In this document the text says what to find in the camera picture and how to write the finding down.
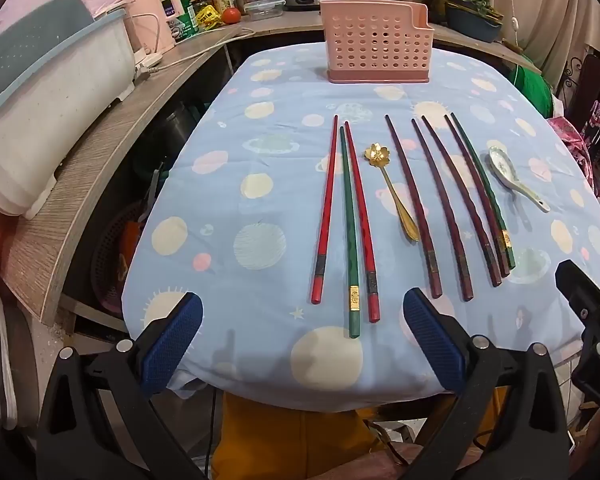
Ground gold flower spoon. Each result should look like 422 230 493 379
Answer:
364 143 421 242

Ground pink electric kettle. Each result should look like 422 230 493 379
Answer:
122 0 191 54

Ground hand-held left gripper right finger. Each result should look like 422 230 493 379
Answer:
402 287 571 480

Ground dark wooden chair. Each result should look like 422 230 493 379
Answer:
560 55 600 111

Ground green chopstick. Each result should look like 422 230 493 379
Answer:
450 112 517 268
339 126 362 338

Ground white power strip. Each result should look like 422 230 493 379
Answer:
132 52 162 81

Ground red chopstick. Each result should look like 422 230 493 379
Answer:
310 115 339 305
344 120 381 323

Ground pink perforated utensil basket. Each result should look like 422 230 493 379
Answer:
320 0 435 85

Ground white power cable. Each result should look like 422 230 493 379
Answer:
145 26 257 78

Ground green plastic bag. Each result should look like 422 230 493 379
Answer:
512 62 554 117

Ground red plastic basket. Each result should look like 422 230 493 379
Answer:
90 202 146 313

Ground clear plastic food container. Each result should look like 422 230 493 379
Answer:
243 0 286 22

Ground dark maroon chopstick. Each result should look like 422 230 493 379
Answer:
444 114 511 278
421 115 503 288
411 118 475 303
384 114 443 300

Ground yellow snack packet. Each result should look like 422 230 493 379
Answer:
196 5 223 29

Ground beige curtain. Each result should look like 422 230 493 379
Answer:
485 0 600 86

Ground white ceramic spoon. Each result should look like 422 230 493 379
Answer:
487 146 551 212

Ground white dish box grey lid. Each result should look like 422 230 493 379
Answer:
0 0 136 221

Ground pink floral cloth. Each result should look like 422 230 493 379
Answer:
547 100 600 201

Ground white cord switch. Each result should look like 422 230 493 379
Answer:
507 0 525 76

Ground blue printed tablecloth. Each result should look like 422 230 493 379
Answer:
122 42 600 413

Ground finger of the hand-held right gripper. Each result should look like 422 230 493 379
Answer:
555 259 600 361

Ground dark blue plastic basin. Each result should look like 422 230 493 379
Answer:
445 5 504 44

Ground person's yellow trousers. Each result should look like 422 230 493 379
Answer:
215 392 506 480

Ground stacked bowls with greens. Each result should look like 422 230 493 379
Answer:
442 0 503 18

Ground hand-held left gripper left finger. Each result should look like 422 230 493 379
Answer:
37 290 206 480

